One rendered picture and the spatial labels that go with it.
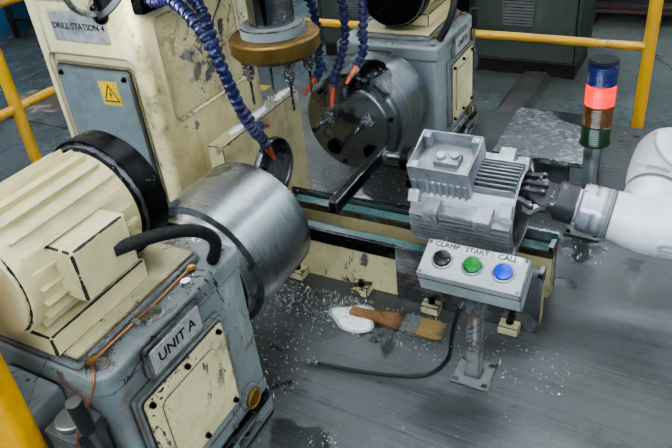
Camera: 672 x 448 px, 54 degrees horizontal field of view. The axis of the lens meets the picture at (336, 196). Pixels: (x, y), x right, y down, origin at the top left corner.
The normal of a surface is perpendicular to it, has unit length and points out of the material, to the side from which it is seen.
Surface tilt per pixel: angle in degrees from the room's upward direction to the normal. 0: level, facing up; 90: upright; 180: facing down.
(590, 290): 0
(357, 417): 0
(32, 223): 41
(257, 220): 47
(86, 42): 90
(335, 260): 90
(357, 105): 90
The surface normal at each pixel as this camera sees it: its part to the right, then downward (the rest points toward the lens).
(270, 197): 0.53, -0.50
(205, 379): 0.88, 0.17
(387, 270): -0.46, 0.51
